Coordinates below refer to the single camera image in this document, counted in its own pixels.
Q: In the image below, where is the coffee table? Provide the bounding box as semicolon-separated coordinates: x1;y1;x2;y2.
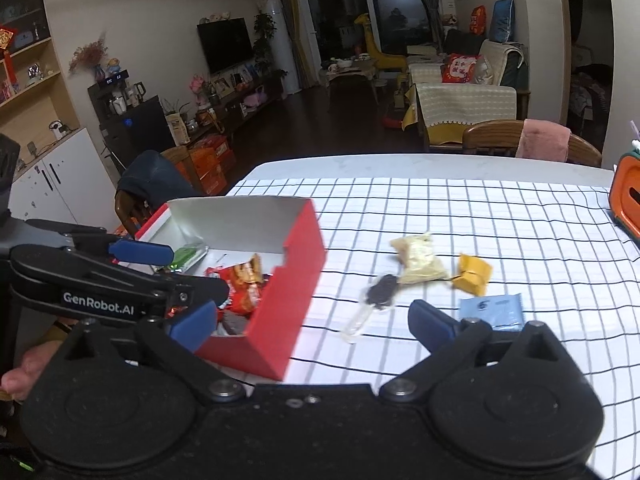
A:
320;57;379;107

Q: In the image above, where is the green snack packet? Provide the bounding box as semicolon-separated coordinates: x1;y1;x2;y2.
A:
170;242;210;274

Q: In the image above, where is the cream snack packet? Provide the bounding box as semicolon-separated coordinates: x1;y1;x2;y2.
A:
389;231;450;285

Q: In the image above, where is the potted plant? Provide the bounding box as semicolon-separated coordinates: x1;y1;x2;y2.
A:
252;10;279;69

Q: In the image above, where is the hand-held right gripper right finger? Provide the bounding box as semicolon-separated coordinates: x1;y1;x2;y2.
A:
379;299;569;404

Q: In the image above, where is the dried flower bunch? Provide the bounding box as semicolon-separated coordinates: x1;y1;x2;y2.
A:
68;35;109;79

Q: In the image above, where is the orange container lid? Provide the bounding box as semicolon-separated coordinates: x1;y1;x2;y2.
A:
609;152;640;249

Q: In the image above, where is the dark brown snack packet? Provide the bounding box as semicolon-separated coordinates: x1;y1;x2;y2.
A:
220;310;254;337

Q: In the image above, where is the cream and yellow sofa cover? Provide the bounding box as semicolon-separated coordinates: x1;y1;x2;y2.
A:
402;82;518;146

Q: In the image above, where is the blue cushion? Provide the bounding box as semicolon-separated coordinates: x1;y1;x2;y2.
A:
489;0;516;44

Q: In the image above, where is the wooden shelf cabinet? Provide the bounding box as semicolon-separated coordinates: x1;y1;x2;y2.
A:
0;0;119;227

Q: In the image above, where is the white checkered tablecloth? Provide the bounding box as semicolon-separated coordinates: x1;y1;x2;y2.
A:
222;176;640;466

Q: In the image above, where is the black television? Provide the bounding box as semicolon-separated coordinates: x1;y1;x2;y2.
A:
196;17;254;75

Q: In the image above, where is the dark cookie packet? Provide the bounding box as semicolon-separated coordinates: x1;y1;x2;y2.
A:
341;274;401;345

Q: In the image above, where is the red cardboard box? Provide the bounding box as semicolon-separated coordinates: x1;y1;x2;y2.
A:
134;196;328;382

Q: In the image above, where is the pink cloth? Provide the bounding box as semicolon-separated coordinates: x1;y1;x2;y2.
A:
515;119;572;163

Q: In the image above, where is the yellow giraffe toy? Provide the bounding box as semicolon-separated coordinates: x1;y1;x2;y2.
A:
354;11;407;74

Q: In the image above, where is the blue snack packet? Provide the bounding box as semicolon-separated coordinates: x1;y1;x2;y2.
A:
459;292;524;332

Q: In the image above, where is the red printed snack packet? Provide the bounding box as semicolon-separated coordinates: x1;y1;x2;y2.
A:
206;254;274;317

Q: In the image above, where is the black cabinet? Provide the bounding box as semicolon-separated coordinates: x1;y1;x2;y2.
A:
89;80;177;172

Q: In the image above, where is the yellow snack packet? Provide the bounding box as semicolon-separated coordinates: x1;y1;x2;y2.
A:
452;254;494;295

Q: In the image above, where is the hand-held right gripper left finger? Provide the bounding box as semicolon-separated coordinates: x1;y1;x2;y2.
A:
62;300;248;404

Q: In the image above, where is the dark tv console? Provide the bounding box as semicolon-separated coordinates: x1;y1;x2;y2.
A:
200;80;287;137

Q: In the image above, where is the dark sofa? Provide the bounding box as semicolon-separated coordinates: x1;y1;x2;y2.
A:
405;30;531;154

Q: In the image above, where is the red printed cushion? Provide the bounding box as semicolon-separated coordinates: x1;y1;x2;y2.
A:
441;53;481;85

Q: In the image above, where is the person's left hand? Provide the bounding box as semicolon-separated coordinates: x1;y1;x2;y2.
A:
0;341;65;403

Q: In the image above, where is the orange carton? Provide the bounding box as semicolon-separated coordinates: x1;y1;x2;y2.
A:
187;135;237;196

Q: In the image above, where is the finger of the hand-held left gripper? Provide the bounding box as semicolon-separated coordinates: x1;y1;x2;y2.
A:
22;217;175;267
9;244;232;329

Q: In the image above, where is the wooden chair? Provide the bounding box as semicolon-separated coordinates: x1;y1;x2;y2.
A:
114;190;157;239
462;120;603;167

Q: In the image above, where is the white tower air conditioner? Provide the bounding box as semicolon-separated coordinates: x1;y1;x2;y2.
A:
264;0;300;99

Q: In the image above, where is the glass sliding door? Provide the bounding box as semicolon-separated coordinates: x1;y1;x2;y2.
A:
295;0;441;97

